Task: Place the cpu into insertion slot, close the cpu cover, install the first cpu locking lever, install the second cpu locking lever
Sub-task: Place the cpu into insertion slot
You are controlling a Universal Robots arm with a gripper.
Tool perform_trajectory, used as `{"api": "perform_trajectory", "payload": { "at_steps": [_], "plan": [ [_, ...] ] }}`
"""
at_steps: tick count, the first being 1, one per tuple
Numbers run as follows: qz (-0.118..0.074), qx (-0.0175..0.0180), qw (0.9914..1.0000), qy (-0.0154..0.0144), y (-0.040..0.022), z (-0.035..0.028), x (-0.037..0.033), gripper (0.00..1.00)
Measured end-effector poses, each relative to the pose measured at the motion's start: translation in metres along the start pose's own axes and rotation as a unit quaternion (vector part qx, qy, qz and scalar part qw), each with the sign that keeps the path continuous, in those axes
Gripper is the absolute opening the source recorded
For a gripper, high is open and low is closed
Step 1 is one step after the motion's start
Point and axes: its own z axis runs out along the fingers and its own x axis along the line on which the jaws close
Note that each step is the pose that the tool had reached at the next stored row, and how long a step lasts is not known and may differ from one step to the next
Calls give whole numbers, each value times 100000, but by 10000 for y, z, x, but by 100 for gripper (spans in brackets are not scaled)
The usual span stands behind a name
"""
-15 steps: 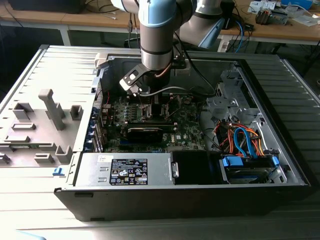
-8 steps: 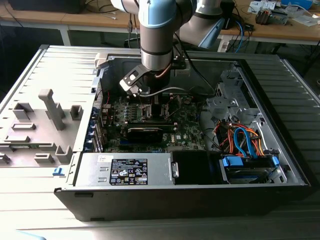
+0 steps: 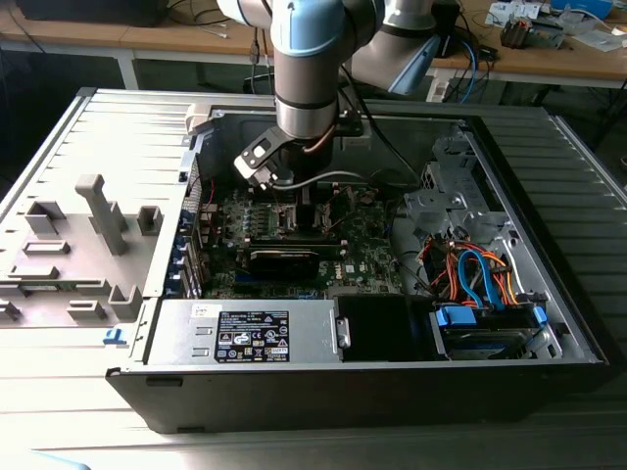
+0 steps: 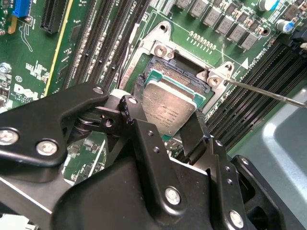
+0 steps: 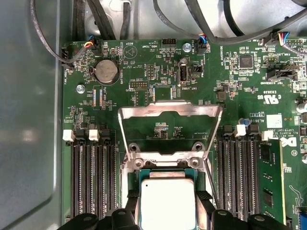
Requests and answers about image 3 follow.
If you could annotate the black graphics card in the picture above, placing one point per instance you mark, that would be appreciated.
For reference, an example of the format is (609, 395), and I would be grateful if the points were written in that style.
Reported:
(284, 264)

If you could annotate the blue plastic clip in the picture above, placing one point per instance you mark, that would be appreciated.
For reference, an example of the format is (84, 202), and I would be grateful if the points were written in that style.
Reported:
(113, 336)

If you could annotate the wooden desk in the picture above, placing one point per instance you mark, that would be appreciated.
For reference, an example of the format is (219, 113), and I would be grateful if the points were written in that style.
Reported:
(98, 39)

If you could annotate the black monitor stand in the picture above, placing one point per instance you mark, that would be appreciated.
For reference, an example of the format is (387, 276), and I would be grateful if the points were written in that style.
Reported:
(450, 29)

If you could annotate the blue disk carrier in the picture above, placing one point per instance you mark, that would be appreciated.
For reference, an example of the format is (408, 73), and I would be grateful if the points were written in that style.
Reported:
(455, 318)

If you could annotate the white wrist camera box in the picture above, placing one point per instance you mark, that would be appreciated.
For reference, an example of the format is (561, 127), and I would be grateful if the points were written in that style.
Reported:
(255, 161)

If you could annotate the green motherboard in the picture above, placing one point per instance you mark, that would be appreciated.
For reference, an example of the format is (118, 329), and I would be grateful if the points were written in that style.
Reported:
(365, 240)

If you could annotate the black plastic shroud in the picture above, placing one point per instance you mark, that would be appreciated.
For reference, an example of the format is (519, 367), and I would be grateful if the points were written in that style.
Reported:
(377, 328)

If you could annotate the silver power supply unit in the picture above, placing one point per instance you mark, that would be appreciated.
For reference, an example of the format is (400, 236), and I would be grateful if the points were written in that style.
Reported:
(176, 338)

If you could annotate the CPU socket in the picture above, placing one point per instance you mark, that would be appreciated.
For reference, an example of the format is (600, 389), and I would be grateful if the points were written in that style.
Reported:
(286, 218)

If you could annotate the copper heatsink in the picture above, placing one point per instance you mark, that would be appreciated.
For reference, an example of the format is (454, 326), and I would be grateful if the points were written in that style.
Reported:
(514, 32)

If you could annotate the beige case latch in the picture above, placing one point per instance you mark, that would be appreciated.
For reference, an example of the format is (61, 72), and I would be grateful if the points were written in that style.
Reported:
(198, 117)

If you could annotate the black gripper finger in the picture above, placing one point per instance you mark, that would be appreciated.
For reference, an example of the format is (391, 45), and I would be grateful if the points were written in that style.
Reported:
(308, 210)

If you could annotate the black open PC case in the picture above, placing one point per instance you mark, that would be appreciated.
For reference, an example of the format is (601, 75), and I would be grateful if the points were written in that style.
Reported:
(294, 401)

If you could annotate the silver metal drive cage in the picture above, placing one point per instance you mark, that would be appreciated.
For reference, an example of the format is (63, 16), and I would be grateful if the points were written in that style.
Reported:
(441, 203)

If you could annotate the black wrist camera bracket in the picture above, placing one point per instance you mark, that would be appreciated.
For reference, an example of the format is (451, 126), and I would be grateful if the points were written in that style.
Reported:
(350, 125)

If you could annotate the black box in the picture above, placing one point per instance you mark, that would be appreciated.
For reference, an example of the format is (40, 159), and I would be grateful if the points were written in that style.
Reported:
(93, 12)

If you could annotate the grey parts rack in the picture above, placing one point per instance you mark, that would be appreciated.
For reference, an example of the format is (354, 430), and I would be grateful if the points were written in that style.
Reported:
(73, 240)

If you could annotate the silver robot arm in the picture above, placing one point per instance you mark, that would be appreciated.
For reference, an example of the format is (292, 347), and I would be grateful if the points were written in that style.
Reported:
(303, 59)

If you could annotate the hard disk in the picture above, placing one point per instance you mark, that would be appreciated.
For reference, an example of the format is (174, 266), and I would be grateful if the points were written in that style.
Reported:
(490, 346)

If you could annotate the silver coin battery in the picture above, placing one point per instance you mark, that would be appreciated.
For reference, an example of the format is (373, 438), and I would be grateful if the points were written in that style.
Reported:
(368, 198)

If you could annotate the blue box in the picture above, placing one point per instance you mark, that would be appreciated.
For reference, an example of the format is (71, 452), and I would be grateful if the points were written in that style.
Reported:
(583, 6)

